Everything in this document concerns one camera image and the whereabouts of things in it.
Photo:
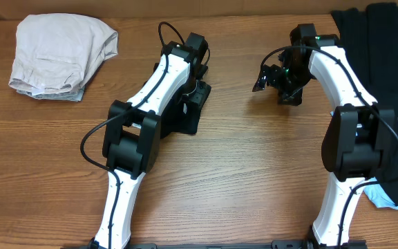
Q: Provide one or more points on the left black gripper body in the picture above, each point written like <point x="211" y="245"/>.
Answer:
<point x="195" y="113"/>

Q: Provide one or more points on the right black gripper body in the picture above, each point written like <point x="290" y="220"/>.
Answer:
<point x="275" y="77"/>

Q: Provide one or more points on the black t-shirt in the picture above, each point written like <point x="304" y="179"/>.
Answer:
<point x="176" y="117"/>

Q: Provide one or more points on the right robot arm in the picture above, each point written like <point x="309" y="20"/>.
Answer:
<point x="356" y="145"/>

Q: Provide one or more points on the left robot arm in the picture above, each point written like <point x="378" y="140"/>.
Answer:
<point x="132" y="138"/>

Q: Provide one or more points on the black knit garment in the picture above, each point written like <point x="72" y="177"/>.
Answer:
<point x="370" y="39"/>

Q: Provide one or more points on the grey folded garment under trousers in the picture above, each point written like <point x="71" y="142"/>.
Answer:
<point x="73" y="96"/>

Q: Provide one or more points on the beige folded trousers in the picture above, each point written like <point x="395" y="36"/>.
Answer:
<point x="59" y="52"/>

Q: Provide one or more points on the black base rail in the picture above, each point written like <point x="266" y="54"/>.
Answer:
<point x="213" y="246"/>

